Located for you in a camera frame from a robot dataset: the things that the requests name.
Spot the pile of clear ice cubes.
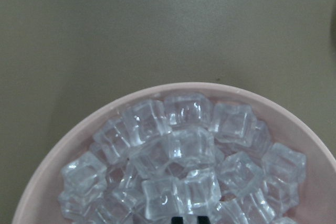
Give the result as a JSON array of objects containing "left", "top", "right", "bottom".
[{"left": 58, "top": 92, "right": 307, "bottom": 223}]

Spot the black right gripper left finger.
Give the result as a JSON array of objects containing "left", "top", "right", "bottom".
[{"left": 171, "top": 217, "right": 183, "bottom": 224}]

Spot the pink bowl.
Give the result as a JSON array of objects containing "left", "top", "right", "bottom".
[{"left": 13, "top": 82, "right": 335, "bottom": 223}]

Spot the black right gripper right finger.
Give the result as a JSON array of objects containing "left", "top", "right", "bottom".
[{"left": 197, "top": 216, "right": 209, "bottom": 224}]

